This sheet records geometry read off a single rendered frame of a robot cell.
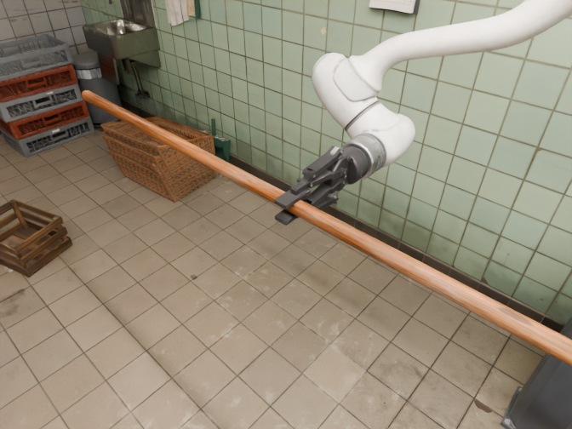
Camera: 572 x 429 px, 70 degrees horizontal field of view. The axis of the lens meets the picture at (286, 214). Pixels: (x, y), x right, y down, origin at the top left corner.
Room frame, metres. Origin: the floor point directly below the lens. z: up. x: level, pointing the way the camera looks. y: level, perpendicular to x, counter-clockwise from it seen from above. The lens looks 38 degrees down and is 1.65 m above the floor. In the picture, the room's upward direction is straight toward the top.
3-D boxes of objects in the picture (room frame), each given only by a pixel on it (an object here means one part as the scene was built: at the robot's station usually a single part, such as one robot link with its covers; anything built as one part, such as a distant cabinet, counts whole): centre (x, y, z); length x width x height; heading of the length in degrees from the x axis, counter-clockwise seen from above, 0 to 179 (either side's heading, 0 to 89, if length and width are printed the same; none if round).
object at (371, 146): (0.79, -0.17, 1.20); 0.09 x 0.06 x 0.09; 48
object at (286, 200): (0.62, -0.01, 1.21); 0.07 x 0.03 x 0.01; 138
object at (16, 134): (3.19, 2.02, 0.23); 0.60 x 0.40 x 0.16; 137
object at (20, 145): (3.19, 2.02, 0.08); 0.60 x 0.40 x 0.16; 139
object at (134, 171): (2.53, 0.88, 0.14); 0.56 x 0.49 x 0.28; 53
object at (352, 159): (0.73, -0.12, 1.20); 0.09 x 0.07 x 0.08; 138
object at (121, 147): (2.52, 0.88, 0.26); 0.56 x 0.49 x 0.28; 54
